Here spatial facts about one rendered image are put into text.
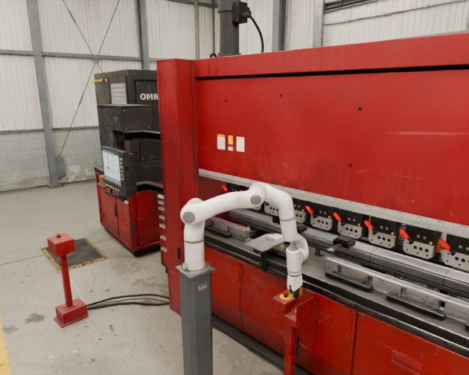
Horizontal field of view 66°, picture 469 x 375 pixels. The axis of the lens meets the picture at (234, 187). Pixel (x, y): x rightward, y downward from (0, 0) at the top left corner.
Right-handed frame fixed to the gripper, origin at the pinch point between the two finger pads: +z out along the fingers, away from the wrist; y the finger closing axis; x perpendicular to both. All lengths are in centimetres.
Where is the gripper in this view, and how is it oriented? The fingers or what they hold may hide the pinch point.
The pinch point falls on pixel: (295, 295)
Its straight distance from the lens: 232.9
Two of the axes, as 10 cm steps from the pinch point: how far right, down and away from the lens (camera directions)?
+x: 7.1, 1.5, -6.9
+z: 1.0, 9.5, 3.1
